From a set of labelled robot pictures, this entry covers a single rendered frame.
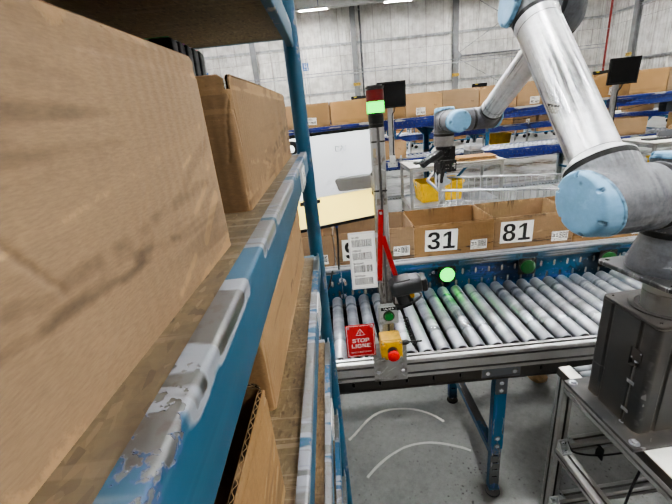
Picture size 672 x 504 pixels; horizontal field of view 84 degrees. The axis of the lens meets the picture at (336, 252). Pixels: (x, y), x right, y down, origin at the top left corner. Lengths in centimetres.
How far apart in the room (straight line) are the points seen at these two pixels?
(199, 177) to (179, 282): 6
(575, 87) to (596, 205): 30
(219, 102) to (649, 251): 101
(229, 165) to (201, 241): 13
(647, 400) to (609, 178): 58
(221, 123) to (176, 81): 11
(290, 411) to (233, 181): 22
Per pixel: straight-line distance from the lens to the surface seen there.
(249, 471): 24
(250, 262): 18
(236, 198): 31
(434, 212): 216
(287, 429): 38
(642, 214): 99
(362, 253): 120
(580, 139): 104
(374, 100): 113
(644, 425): 131
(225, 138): 30
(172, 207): 16
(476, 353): 149
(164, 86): 18
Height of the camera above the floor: 161
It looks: 21 degrees down
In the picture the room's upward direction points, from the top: 6 degrees counter-clockwise
